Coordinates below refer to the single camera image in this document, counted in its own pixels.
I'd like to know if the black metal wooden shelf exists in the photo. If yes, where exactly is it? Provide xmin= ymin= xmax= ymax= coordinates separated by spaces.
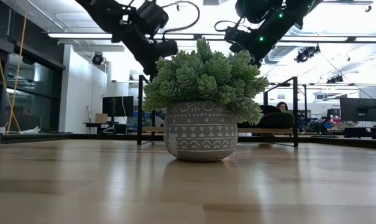
xmin=137 ymin=74 xmax=300 ymax=147

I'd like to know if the black aluminium table frame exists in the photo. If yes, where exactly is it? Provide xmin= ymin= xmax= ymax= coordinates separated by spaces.
xmin=0 ymin=133 xmax=376 ymax=150

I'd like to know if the background dark desk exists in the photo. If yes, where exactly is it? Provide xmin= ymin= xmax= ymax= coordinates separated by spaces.
xmin=83 ymin=121 xmax=129 ymax=134

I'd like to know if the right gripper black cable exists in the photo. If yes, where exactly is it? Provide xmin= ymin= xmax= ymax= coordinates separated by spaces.
xmin=214 ymin=20 xmax=238 ymax=34

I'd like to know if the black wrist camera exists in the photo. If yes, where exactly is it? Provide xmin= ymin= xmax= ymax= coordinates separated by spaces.
xmin=155 ymin=39 xmax=178 ymax=59
xmin=224 ymin=27 xmax=254 ymax=53

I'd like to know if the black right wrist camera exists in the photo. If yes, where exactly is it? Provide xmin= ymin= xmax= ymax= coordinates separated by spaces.
xmin=224 ymin=27 xmax=254 ymax=53

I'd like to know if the black ceiling camera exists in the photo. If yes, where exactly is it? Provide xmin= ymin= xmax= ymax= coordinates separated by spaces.
xmin=295 ymin=45 xmax=321 ymax=63
xmin=92 ymin=52 xmax=105 ymax=66

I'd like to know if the yellow cable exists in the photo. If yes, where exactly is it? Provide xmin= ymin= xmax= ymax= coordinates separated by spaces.
xmin=0 ymin=0 xmax=29 ymax=134

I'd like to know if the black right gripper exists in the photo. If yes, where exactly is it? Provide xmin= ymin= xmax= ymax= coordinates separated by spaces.
xmin=237 ymin=29 xmax=280 ymax=67

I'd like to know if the long ceiling light bar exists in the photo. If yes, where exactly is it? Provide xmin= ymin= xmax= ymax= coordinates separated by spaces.
xmin=47 ymin=32 xmax=376 ymax=44

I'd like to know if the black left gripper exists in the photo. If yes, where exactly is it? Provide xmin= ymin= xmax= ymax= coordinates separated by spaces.
xmin=119 ymin=26 xmax=167 ymax=78

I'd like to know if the black computer monitor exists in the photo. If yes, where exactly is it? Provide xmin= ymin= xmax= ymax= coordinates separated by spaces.
xmin=102 ymin=95 xmax=135 ymax=118
xmin=339 ymin=96 xmax=376 ymax=123

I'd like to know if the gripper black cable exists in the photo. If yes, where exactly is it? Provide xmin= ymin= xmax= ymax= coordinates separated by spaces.
xmin=161 ymin=1 xmax=201 ymax=34
xmin=214 ymin=20 xmax=238 ymax=34

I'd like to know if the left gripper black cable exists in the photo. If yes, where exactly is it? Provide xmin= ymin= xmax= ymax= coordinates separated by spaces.
xmin=161 ymin=1 xmax=201 ymax=34

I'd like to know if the green succulent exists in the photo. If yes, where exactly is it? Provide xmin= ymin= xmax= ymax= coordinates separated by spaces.
xmin=142 ymin=37 xmax=270 ymax=162

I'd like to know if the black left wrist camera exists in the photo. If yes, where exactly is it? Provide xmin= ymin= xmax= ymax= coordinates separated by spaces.
xmin=155 ymin=39 xmax=178 ymax=59

